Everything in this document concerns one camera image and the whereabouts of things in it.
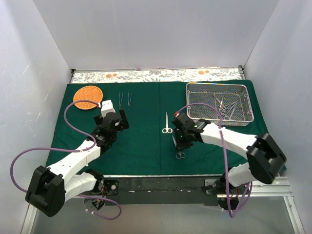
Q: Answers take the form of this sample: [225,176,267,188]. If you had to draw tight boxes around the steel surgical scissors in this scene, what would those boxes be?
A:
[172,136,186,159]
[162,112,173,134]

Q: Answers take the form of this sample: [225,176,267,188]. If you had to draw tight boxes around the steel tweezers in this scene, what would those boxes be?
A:
[128,92,132,110]
[119,92,124,109]

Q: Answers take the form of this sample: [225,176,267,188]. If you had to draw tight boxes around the green surgical cloth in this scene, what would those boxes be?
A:
[41,79,287,176]

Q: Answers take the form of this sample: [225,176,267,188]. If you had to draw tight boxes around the round woven bamboo tray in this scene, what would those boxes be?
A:
[73,85,103,110]

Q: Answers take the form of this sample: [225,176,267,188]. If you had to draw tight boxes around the metal mesh instrument tray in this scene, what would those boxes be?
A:
[186,82,254,126]

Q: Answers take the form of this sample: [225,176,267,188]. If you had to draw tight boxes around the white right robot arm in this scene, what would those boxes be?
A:
[172,113,287,194]

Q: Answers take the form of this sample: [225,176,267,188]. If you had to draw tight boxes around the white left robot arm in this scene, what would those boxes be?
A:
[25,109,129,217]

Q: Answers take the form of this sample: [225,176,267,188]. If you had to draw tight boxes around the steel surgical forceps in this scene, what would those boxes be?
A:
[213,94,238,120]

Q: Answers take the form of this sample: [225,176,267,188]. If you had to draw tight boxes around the floral patterned table mat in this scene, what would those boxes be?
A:
[71,68,243,84]

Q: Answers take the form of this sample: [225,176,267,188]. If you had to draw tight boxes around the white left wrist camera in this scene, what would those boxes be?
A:
[100,100,116,117]

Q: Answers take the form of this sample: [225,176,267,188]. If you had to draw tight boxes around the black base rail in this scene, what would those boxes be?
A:
[104,175,226,206]

